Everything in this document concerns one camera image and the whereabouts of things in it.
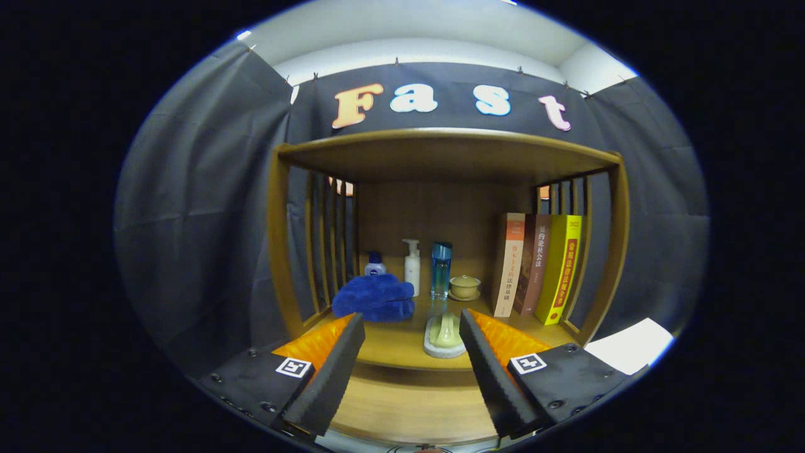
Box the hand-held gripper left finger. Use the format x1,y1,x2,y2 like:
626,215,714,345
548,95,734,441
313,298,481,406
200,313,366,438

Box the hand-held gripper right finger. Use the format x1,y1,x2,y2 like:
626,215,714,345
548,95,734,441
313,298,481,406
459,308,630,440

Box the wooden countertop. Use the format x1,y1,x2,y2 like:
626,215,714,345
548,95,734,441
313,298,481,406
302,293,589,371

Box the wooden cabinet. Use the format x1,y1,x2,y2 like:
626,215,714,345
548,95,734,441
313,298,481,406
267,128,631,446

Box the blue folded towel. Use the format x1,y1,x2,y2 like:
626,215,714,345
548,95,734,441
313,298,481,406
331,273,416,323

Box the beige lidded cup with saucer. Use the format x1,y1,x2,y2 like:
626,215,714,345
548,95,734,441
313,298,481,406
448,274,482,302

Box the orange and white book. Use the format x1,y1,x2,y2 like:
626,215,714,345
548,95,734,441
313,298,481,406
492,213,526,318

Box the tall blue bottle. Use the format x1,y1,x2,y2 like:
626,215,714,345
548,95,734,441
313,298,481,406
431,242,453,301

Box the brown book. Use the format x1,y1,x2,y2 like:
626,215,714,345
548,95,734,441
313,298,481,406
513,214,552,316

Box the yellow book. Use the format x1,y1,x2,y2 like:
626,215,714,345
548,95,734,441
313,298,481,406
535,215,584,326

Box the white pump bottle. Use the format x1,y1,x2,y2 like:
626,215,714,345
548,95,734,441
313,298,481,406
402,238,421,298

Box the white table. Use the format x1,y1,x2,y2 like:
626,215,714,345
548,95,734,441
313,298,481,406
584,318,675,376

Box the black backdrop cloth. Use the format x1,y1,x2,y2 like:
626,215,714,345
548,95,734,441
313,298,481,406
114,41,710,378

